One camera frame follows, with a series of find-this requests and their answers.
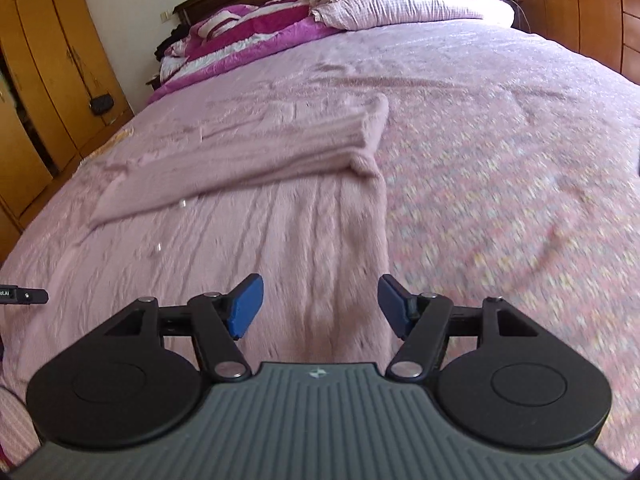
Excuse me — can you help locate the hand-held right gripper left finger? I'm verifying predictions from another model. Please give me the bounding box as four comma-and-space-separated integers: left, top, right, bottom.
100, 274, 265, 382

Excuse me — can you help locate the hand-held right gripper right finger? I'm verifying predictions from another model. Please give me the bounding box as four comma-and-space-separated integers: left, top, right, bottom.
377, 274, 543, 382

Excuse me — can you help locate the pink knitted sweater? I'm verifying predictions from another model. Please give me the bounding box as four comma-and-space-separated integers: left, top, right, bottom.
15, 92, 392, 367

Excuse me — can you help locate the dark clothes pile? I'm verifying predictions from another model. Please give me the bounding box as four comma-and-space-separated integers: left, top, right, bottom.
153, 24, 189, 62

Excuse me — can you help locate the pink striped cloth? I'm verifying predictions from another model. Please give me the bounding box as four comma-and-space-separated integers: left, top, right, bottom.
0, 386, 35, 467

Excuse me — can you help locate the pink floral bedspread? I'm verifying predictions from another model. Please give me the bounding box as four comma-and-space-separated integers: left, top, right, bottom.
0, 17, 640, 472

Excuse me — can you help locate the small black handbag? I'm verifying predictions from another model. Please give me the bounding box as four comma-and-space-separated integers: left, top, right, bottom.
70, 47, 116, 116

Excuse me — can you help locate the wooden wardrobe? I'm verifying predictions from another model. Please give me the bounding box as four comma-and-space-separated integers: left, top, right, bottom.
0, 0, 136, 262

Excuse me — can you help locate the magenta striped blanket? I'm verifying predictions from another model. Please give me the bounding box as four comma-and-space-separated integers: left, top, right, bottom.
149, 4, 347, 104

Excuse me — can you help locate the white pillow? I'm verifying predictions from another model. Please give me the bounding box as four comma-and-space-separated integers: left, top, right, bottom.
310, 0, 516, 32

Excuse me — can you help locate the wooden dresser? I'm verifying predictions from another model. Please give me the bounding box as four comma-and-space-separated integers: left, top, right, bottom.
510, 0, 640, 85

